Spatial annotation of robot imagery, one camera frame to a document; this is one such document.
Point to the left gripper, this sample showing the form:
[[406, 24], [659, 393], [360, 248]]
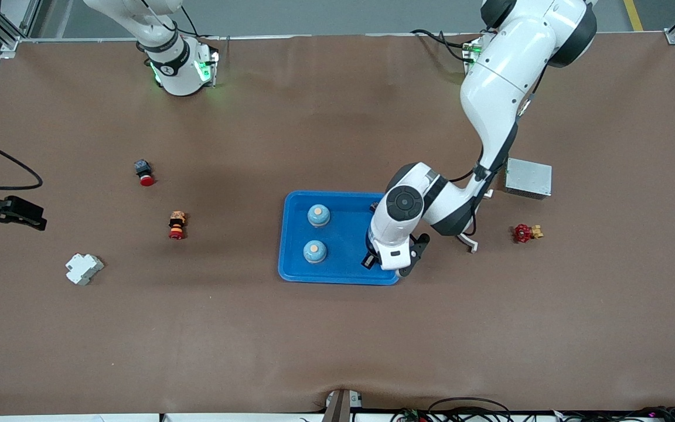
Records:
[[368, 259]]

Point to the blue dome bell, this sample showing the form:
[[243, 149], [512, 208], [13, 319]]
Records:
[[319, 217], [314, 253]]

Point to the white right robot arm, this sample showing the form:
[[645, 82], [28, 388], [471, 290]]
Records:
[[176, 76]]

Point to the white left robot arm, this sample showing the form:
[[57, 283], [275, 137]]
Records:
[[501, 88]]

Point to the blue plastic tray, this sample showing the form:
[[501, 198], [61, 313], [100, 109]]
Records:
[[343, 234]]

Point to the white circuit breaker block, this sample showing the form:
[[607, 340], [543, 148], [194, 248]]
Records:
[[84, 269]]

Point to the white curved plastic clamp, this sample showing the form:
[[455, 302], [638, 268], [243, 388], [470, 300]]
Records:
[[471, 245]]

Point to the red emergency button black base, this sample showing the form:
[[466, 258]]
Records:
[[145, 173]]

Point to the red yellow push button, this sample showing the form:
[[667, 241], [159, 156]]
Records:
[[177, 225]]

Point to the grey metal power supply box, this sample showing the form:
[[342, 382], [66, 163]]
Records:
[[531, 179]]

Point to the grey metal table bracket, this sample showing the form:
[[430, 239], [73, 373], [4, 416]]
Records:
[[340, 407]]

